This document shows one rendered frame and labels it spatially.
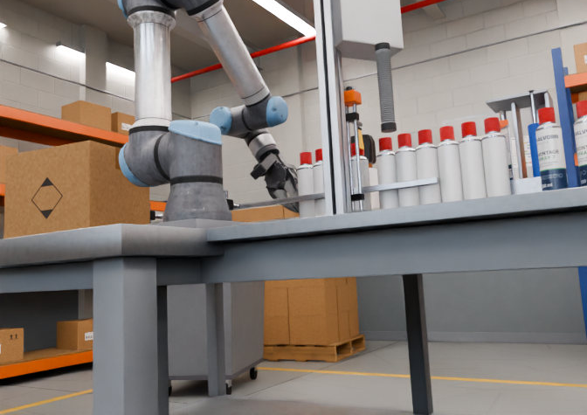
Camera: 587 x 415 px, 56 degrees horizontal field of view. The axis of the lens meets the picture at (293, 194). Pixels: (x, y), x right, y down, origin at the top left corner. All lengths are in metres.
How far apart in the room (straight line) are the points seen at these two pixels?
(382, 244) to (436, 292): 5.28
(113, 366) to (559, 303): 5.24
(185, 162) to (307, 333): 3.87
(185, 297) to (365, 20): 2.67
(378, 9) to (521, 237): 0.86
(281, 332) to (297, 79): 3.24
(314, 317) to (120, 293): 4.22
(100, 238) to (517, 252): 0.51
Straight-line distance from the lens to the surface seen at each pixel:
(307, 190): 1.48
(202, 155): 1.20
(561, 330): 5.79
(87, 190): 1.48
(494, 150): 1.31
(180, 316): 3.74
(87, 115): 5.74
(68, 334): 5.60
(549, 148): 1.29
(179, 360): 3.79
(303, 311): 4.96
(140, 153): 1.31
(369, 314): 6.29
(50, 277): 0.92
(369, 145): 1.72
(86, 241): 0.77
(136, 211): 1.60
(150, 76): 1.37
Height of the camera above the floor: 0.75
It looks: 8 degrees up
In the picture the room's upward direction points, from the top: 3 degrees counter-clockwise
